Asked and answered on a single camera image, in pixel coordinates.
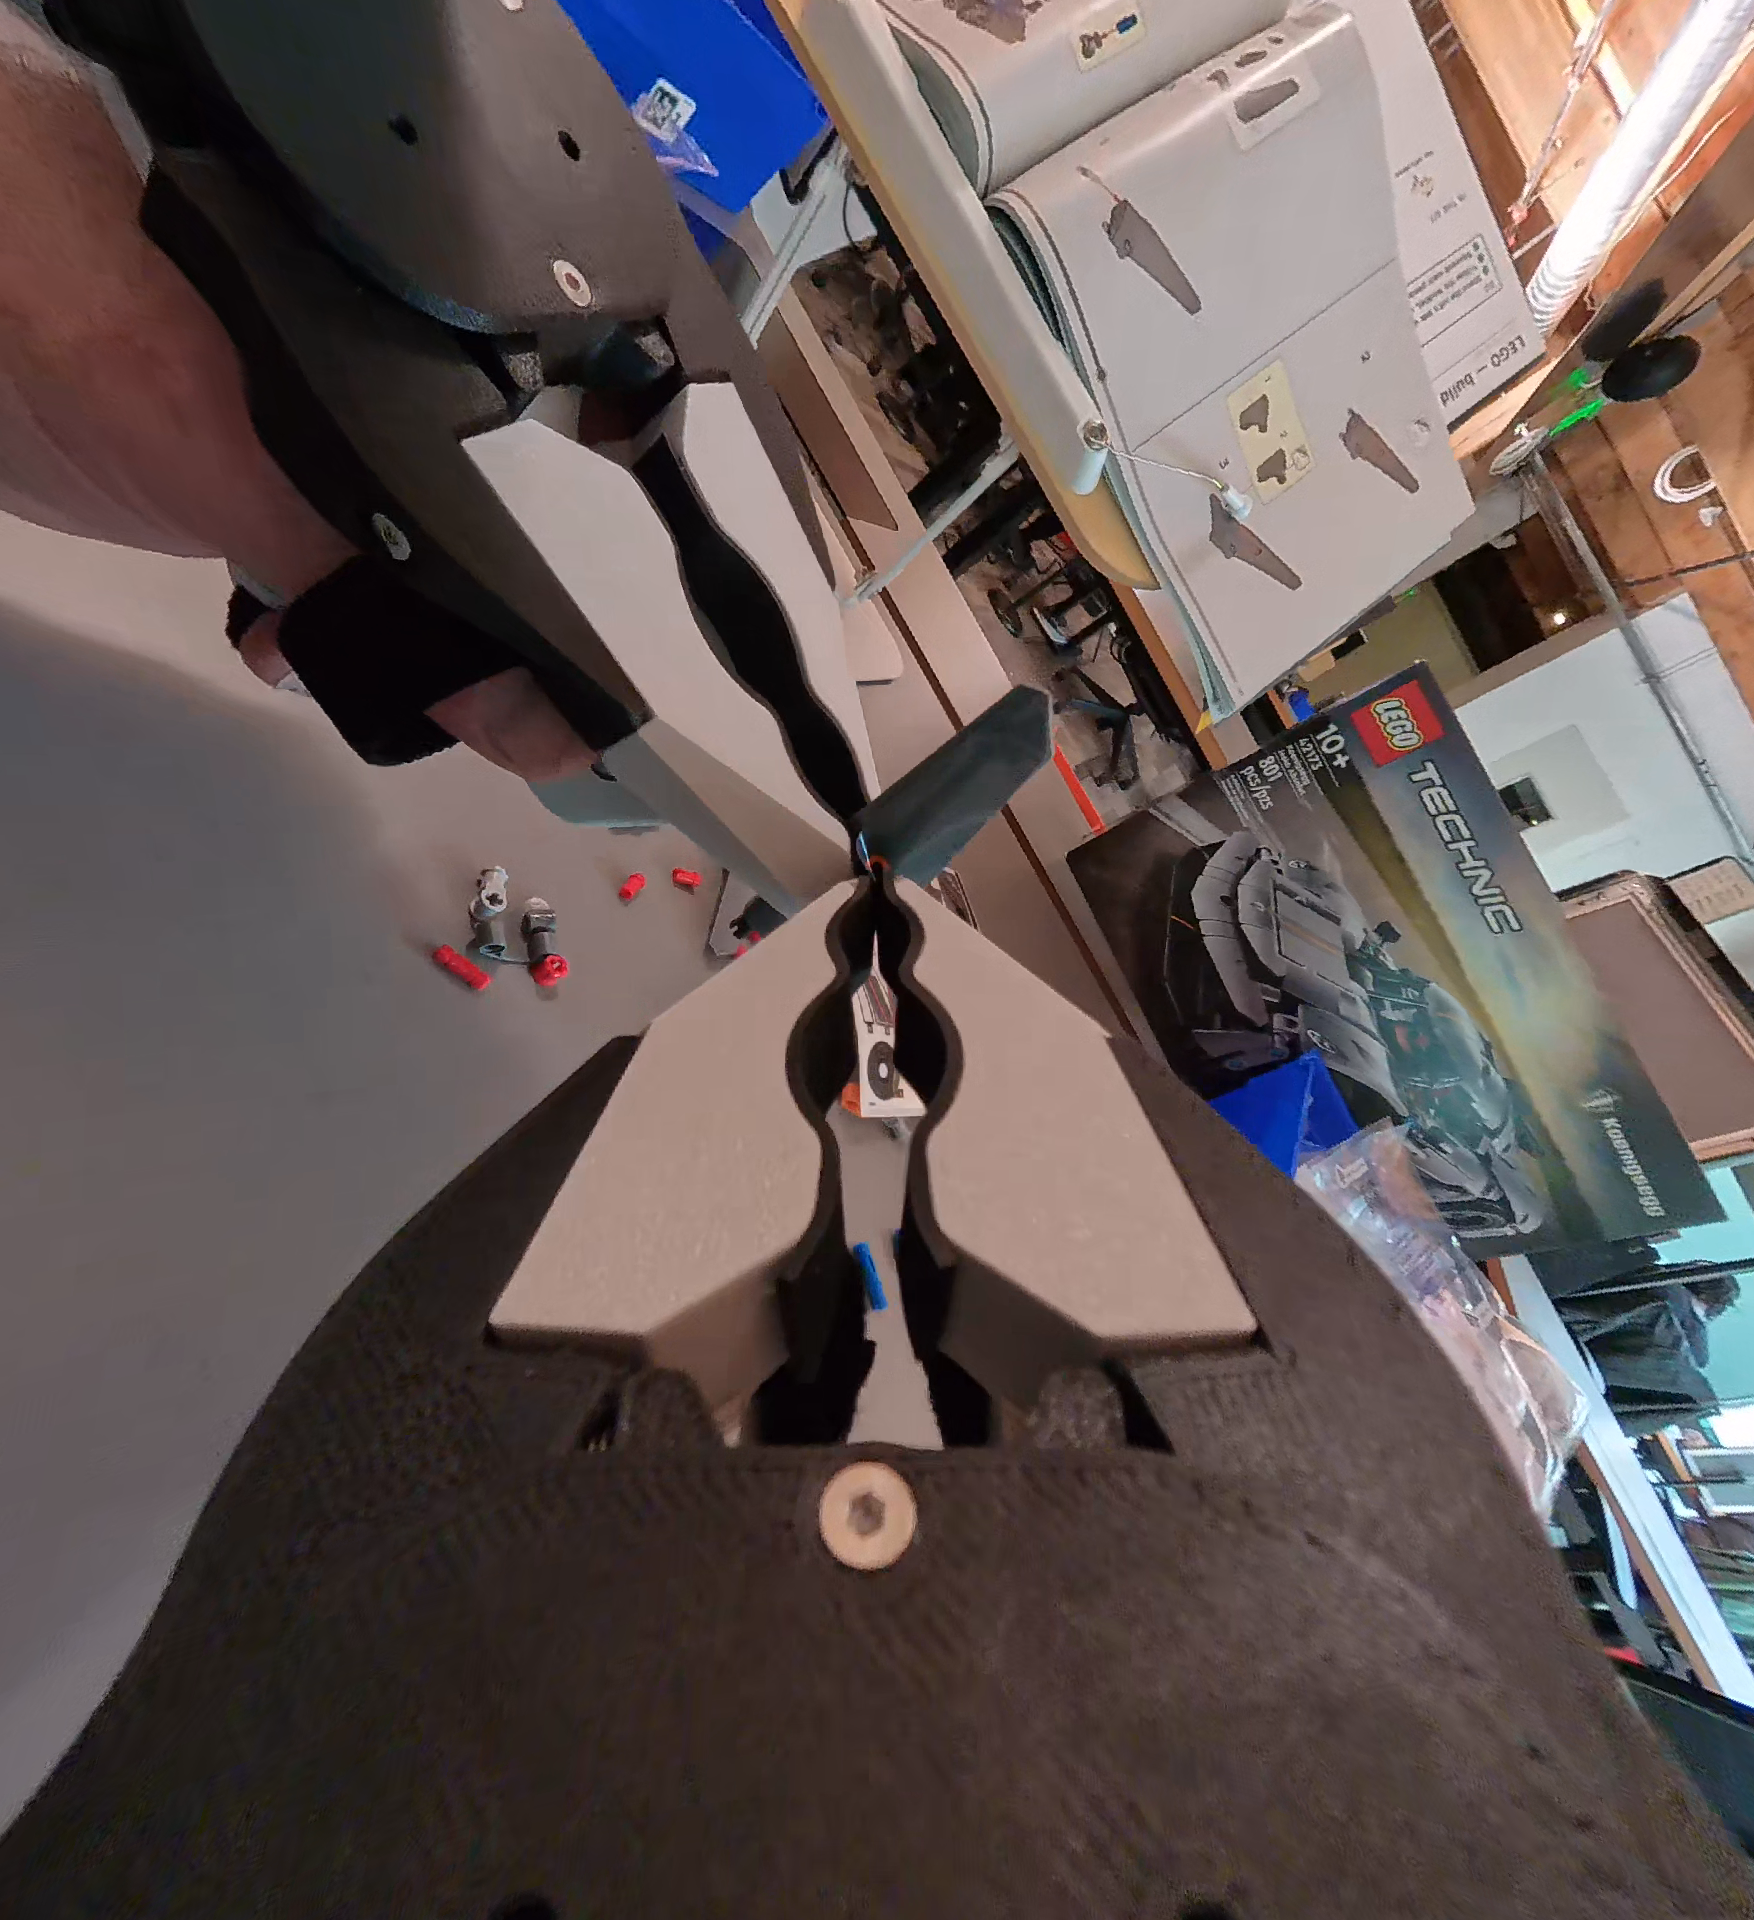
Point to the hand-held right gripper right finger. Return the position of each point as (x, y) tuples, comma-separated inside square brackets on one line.
[(1086, 1201)]

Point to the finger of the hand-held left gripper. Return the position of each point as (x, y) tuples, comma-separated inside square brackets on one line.
[(790, 584), (594, 599)]

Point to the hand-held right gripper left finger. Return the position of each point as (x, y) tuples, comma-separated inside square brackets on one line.
[(666, 1201)]

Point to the toy car set box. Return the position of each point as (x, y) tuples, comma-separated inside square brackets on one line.
[(1415, 929)]

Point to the person's left hand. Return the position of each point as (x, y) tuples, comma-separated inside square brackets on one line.
[(37, 301)]

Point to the blue plastic bin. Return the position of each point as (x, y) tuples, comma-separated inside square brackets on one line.
[(1273, 1109), (621, 46)]

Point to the blue pin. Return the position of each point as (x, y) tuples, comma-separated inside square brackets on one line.
[(867, 1271)]

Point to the sticker sheet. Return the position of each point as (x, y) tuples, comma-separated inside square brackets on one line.
[(877, 1073)]

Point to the grey axle connector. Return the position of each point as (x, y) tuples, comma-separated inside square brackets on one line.
[(487, 906), (538, 925)]

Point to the small labelled clear bag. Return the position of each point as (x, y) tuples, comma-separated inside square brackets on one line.
[(675, 121)]

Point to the scattered red pins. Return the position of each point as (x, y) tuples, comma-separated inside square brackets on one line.
[(458, 966)]

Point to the crumpled clear plastic bags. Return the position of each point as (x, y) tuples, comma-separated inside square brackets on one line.
[(1415, 1275)]

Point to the cream book stand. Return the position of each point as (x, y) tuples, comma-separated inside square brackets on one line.
[(985, 287)]

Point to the open instruction booklet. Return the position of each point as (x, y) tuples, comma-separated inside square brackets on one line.
[(1237, 301)]

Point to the white paper sign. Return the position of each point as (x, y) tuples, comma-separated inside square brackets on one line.
[(1476, 301)]

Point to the black disc lamp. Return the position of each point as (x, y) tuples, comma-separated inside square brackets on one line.
[(1650, 369)]

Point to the silver air duct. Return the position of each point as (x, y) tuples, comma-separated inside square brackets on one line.
[(1640, 166)]

